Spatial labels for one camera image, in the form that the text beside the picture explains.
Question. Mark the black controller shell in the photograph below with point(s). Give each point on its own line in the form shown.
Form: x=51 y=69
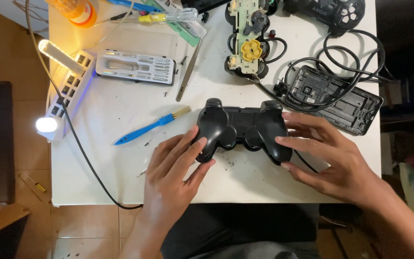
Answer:
x=329 y=12

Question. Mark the white power strip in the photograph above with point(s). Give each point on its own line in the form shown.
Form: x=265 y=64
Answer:
x=68 y=95

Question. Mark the white screwdriver bit case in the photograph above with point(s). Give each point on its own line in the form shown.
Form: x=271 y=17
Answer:
x=135 y=67

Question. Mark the stick LED lamp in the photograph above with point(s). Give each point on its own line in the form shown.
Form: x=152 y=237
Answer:
x=61 y=57

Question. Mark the metal tweezers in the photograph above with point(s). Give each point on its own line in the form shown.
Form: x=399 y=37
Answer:
x=189 y=72

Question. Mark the person's left hand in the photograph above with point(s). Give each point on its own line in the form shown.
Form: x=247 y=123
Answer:
x=167 y=187

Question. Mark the yellow rubber button pad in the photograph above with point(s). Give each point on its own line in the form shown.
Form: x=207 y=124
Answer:
x=251 y=50

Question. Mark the black game controller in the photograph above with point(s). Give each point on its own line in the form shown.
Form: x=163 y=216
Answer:
x=243 y=127

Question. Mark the round LED light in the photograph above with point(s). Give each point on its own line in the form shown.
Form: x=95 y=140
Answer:
x=46 y=124

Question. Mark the black device housing frame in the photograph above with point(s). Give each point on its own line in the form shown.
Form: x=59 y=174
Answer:
x=354 y=108

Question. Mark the person's black shorts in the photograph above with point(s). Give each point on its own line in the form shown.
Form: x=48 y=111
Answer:
x=239 y=230

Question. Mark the opened controller with circuit board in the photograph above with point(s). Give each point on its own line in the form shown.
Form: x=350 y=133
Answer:
x=244 y=32

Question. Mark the black plastic part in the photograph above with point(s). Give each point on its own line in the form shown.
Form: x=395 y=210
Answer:
x=201 y=4

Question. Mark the person's right hand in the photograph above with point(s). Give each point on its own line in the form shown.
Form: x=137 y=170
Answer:
x=332 y=165

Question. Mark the small metal bit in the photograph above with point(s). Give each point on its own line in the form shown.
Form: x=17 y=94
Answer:
x=142 y=173

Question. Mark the orange bottle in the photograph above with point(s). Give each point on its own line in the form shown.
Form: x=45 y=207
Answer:
x=76 y=9

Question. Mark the blue plastic tool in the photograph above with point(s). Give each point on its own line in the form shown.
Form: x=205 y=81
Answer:
x=131 y=5

